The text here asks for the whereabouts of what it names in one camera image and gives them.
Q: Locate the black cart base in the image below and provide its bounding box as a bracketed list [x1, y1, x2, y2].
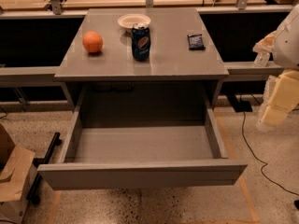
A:
[26, 132, 63, 205]

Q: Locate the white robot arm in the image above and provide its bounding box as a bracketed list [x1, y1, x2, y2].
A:
[253, 5, 299, 130]

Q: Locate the black floor power box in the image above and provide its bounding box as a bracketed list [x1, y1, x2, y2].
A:
[226, 94, 252, 113]

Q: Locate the open grey top drawer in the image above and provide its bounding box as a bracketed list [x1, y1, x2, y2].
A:
[36, 86, 249, 191]

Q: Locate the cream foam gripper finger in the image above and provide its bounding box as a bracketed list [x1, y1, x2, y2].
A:
[257, 70, 299, 129]

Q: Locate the black floor cable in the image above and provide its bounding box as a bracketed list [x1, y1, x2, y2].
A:
[240, 110, 299, 198]

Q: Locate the brown cardboard box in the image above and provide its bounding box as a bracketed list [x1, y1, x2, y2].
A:
[0, 125, 35, 224]

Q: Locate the white paper bowl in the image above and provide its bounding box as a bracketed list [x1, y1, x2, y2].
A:
[118, 13, 151, 33]

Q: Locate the grey drawer cabinet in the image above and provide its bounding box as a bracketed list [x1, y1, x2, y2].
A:
[55, 7, 228, 103]

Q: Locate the orange fruit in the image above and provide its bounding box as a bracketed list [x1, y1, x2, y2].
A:
[82, 31, 103, 53]

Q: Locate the grey metal rail frame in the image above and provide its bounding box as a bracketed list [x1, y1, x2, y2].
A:
[0, 5, 292, 87]

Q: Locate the dark blue rxbar wrapper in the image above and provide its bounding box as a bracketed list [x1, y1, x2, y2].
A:
[187, 35, 206, 50]

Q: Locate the blue pepsi can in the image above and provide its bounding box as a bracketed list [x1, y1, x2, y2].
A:
[131, 23, 151, 61]

